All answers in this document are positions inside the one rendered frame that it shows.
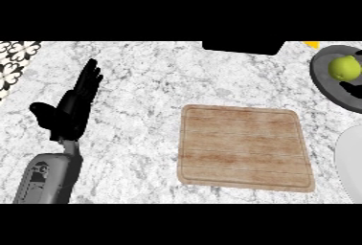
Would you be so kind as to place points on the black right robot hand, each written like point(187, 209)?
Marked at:
point(353, 89)

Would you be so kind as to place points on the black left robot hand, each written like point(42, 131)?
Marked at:
point(70, 108)

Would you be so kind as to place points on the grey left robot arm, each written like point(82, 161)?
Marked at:
point(48, 178)

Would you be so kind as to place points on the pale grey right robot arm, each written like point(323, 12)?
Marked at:
point(350, 166)

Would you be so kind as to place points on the dark grey pan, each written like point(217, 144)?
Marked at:
point(329, 87)

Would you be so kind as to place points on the green pear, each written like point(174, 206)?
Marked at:
point(344, 68)

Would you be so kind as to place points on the wooden cutting board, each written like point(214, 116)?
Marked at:
point(245, 148)

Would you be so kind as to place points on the yellow object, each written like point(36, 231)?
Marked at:
point(311, 44)

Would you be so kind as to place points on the black appliance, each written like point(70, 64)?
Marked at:
point(242, 48)

